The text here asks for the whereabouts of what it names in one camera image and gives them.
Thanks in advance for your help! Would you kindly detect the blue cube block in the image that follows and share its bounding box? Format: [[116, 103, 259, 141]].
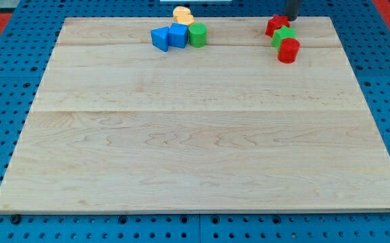
[[168, 23, 189, 49]]

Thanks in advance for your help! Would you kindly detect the red star block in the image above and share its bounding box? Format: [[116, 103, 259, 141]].
[[265, 14, 290, 37]]

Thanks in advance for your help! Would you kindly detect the red cylinder block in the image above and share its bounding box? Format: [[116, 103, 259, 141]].
[[277, 38, 300, 63]]

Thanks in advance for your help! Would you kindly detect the wooden board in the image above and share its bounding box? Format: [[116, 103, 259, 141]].
[[0, 17, 390, 215]]

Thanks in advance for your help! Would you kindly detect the green cylinder block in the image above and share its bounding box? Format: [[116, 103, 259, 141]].
[[189, 23, 207, 48]]

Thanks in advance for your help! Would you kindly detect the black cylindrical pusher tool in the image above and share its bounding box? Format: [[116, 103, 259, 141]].
[[283, 0, 302, 22]]

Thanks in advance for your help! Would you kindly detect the green star block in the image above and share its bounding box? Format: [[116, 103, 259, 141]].
[[271, 26, 296, 49]]

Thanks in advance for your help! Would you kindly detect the blue triangular prism block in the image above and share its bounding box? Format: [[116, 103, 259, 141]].
[[150, 26, 169, 52]]

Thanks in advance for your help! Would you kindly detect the yellow heart block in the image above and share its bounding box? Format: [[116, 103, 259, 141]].
[[173, 6, 195, 26]]

